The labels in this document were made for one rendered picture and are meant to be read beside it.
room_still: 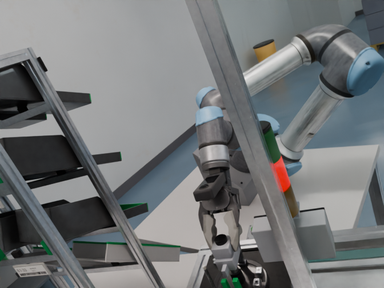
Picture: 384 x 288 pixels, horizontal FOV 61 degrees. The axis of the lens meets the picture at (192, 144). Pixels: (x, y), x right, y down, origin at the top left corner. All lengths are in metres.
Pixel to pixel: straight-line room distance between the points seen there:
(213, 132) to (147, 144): 3.74
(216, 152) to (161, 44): 4.35
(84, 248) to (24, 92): 0.43
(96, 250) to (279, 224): 0.57
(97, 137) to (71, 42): 1.14
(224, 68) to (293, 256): 0.31
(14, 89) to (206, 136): 0.43
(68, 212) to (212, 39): 0.48
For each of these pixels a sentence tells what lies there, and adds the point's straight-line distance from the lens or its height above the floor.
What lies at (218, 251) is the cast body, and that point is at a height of 1.11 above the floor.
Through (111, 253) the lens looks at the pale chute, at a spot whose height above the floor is 1.19.
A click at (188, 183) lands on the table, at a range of 1.71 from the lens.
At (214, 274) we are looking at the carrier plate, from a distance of 0.95.
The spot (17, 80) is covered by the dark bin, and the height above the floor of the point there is 1.61.
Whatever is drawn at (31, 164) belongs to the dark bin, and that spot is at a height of 1.46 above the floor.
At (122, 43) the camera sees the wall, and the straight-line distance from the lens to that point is 4.60.
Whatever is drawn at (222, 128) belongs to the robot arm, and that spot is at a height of 1.32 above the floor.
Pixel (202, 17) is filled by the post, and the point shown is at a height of 1.59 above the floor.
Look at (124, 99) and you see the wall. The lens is 4.39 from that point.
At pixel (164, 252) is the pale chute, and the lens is 0.96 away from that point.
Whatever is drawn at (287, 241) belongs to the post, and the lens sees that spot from 0.54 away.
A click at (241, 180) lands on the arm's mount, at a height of 0.96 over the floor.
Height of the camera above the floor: 1.59
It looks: 19 degrees down
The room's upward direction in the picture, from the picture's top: 23 degrees counter-clockwise
